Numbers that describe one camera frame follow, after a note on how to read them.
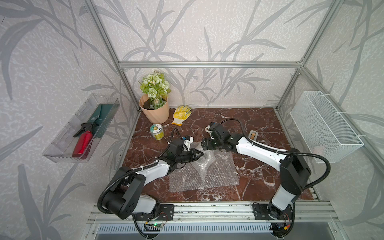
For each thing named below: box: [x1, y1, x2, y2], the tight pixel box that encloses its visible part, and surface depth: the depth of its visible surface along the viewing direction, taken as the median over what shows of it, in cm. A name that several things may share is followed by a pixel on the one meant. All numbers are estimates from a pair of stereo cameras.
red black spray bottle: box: [72, 122, 95, 159], surface depth 60 cm
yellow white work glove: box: [172, 104, 192, 126], surface depth 118 cm
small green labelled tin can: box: [149, 123, 165, 141], surface depth 101 cm
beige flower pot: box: [138, 94, 169, 124], surface depth 101 cm
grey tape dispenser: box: [248, 130, 258, 141], surface depth 101 cm
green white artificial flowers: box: [140, 71, 171, 110], surface depth 98 cm
